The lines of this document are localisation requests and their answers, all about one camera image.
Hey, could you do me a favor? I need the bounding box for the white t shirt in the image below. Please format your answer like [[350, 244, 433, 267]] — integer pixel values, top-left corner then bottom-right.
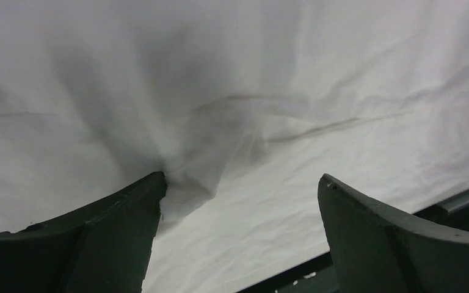
[[0, 1, 469, 292]]

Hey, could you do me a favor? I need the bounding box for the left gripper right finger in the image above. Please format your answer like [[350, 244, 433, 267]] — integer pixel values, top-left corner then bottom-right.
[[318, 174, 469, 292]]

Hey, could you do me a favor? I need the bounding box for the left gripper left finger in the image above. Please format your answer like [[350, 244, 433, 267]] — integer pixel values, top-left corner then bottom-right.
[[0, 172, 167, 292]]

